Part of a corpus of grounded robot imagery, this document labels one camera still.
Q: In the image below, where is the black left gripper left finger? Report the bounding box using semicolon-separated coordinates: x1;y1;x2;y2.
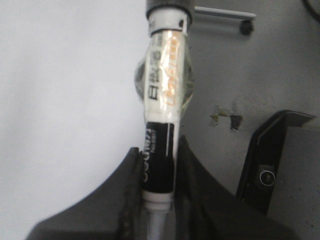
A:
26;147;143;240

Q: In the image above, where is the grey metal bar handle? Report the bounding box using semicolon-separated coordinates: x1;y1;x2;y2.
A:
194;6;256;36

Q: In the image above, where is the black metal bracket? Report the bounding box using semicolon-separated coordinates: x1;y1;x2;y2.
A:
235;109;316;215

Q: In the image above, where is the white whiteboard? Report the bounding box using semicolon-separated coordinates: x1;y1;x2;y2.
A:
0;0;149;240

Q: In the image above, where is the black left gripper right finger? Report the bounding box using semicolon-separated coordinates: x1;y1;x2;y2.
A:
174;135;299;240

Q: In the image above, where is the black and white marker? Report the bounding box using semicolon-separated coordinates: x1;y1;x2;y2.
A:
135;0;195;240

